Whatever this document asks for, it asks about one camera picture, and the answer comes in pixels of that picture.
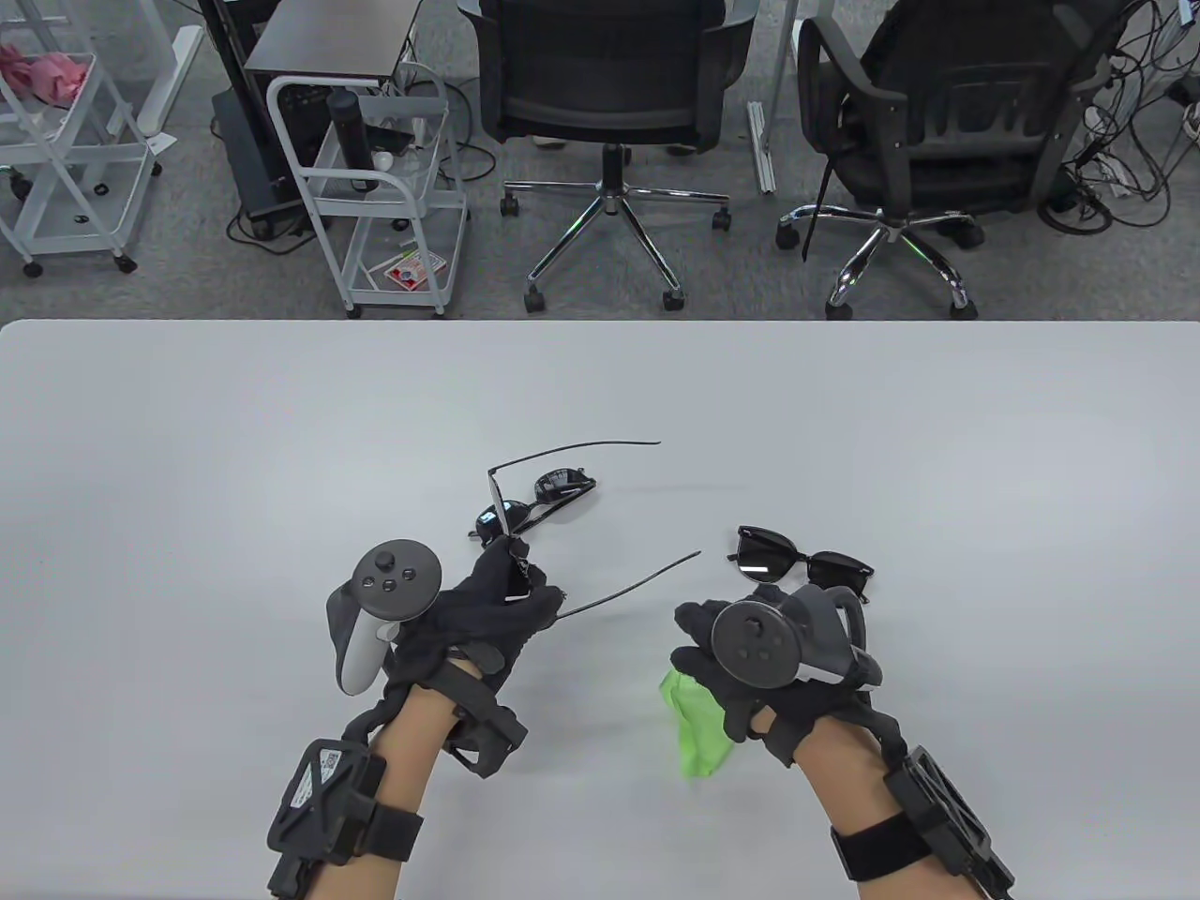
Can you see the green cleaning cloth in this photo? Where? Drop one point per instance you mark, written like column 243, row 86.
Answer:
column 703, row 741

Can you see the thick black square sunglasses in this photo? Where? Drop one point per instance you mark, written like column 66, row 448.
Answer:
column 764, row 558

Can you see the dark side table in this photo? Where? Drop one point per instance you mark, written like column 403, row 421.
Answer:
column 328, row 37

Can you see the person's left hand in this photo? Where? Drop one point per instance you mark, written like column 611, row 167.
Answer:
column 478, row 614

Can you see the black right wrist tracker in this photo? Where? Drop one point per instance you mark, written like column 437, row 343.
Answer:
column 937, row 806

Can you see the pink cloth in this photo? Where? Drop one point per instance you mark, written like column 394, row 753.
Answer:
column 47, row 75

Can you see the grey left hand controller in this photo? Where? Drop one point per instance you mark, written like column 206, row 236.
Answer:
column 394, row 572

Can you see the red and white packet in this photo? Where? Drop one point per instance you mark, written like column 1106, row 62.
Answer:
column 412, row 272

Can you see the white power strip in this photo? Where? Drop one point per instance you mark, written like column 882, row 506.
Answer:
column 1116, row 178

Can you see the black office chair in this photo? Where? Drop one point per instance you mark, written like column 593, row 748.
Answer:
column 956, row 94
column 600, row 56

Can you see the black desk leg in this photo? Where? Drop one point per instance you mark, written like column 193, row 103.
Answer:
column 225, row 47

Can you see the small mirrored oval sunglasses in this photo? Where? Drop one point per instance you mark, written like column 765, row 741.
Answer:
column 567, row 485

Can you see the black power adapter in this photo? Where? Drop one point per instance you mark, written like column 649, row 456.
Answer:
column 1181, row 91

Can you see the white table foot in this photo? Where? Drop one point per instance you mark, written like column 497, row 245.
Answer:
column 169, row 80

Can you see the grey hand controller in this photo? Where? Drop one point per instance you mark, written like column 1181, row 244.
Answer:
column 394, row 572
column 750, row 647

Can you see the black left wrist tracker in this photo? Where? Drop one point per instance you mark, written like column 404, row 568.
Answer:
column 319, row 792

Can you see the person's right hand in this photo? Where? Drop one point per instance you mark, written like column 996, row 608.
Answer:
column 797, row 712

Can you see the thin-frame dark sunglasses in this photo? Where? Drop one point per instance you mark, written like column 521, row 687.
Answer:
column 518, row 577

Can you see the grey right hand controller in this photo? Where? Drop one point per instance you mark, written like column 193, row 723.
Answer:
column 750, row 647

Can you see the black computer tower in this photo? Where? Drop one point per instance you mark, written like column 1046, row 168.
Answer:
column 248, row 159

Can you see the black wrist tracker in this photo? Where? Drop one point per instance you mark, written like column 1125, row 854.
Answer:
column 319, row 792
column 937, row 806

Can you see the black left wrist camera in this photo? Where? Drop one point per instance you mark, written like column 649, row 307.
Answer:
column 487, row 741

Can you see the grey flat device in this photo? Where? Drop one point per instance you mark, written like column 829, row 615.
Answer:
column 403, row 108

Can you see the white table leg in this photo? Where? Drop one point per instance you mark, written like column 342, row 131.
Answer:
column 761, row 150

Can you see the white paper tag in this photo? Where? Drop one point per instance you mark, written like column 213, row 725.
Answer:
column 159, row 143

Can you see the black bottle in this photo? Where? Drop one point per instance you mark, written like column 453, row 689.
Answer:
column 349, row 131

